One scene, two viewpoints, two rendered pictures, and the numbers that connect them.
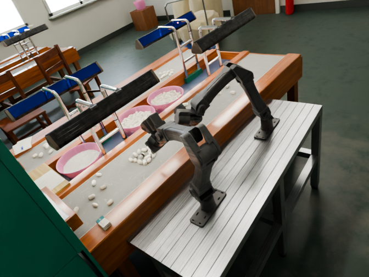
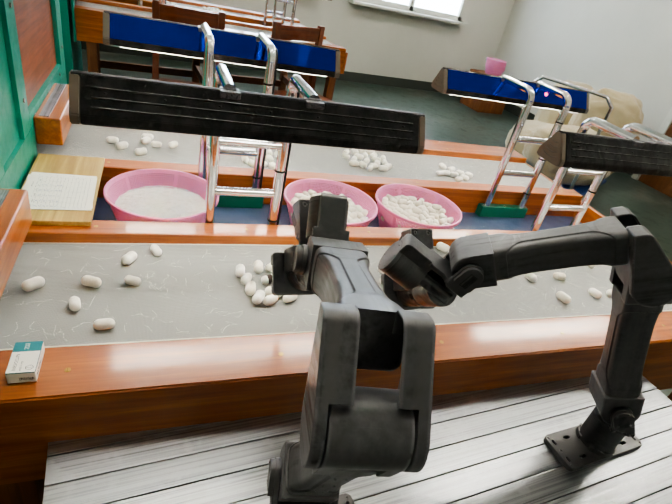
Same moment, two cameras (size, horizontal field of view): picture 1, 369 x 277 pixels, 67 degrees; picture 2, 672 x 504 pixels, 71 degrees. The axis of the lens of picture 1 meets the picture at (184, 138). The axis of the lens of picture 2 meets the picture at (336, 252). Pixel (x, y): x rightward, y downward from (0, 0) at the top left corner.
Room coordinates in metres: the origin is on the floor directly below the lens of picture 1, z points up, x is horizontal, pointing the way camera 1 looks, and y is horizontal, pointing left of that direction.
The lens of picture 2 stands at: (0.48, -0.06, 1.34)
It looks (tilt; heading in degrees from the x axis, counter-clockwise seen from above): 31 degrees down; 13
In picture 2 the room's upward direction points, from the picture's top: 14 degrees clockwise
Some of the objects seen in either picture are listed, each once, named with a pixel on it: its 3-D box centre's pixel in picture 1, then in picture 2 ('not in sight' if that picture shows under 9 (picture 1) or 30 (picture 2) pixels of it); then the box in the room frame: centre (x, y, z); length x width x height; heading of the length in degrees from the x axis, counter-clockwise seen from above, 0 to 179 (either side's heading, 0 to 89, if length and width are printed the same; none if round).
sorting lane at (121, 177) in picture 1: (191, 118); (433, 283); (1.46, -0.08, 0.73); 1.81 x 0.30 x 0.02; 128
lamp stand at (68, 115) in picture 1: (77, 115); (230, 120); (1.63, 0.59, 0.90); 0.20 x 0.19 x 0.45; 128
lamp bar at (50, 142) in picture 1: (107, 104); (268, 114); (1.24, 0.30, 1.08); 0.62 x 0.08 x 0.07; 128
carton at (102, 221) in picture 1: (103, 222); (25, 361); (0.81, 0.42, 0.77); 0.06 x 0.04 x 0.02; 38
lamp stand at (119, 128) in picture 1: (113, 129); (252, 184); (1.31, 0.35, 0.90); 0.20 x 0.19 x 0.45; 128
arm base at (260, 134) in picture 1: (266, 122); (602, 430); (1.23, -0.45, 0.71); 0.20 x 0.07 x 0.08; 133
